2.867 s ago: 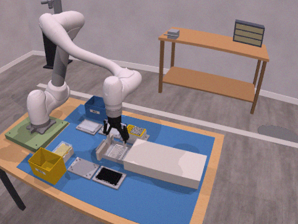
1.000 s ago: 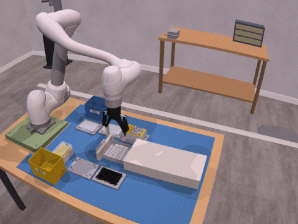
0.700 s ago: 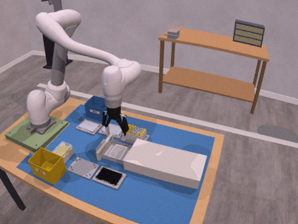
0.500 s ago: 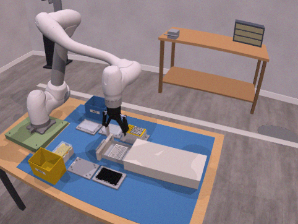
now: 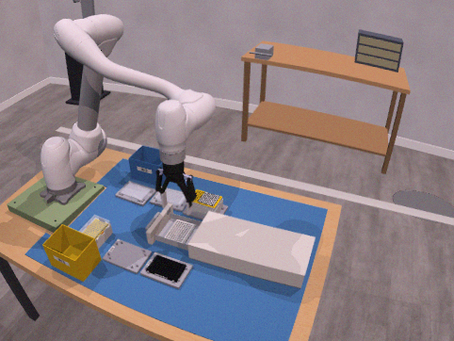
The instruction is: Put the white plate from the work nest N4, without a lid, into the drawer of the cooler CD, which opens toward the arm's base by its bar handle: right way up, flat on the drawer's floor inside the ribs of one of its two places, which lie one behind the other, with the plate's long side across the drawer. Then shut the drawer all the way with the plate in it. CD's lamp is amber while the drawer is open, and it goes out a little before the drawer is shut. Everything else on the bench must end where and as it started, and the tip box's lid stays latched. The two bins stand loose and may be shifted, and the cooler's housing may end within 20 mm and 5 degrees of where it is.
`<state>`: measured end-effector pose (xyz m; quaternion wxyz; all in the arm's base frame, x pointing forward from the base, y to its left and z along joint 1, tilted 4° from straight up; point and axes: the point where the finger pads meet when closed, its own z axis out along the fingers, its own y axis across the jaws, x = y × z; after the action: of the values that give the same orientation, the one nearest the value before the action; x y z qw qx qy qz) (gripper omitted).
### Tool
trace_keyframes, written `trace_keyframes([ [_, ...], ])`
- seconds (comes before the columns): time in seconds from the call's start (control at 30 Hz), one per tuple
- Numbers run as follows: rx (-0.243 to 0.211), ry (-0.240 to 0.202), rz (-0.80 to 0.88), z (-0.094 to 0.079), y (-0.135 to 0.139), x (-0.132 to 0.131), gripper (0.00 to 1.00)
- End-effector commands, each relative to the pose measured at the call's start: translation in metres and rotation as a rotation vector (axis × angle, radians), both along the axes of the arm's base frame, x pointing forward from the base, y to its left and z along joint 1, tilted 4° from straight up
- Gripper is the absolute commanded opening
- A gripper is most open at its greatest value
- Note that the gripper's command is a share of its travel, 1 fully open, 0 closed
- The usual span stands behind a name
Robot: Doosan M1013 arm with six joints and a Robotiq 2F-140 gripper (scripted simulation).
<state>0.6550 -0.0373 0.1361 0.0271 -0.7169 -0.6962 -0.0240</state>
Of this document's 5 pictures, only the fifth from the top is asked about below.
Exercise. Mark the yellow open-top bin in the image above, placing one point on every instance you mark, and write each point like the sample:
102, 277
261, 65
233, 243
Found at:
69, 242

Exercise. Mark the blue box with label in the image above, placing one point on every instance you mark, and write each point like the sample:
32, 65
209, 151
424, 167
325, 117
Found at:
142, 171

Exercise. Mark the blue bench mat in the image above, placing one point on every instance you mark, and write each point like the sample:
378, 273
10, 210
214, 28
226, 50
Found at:
215, 303

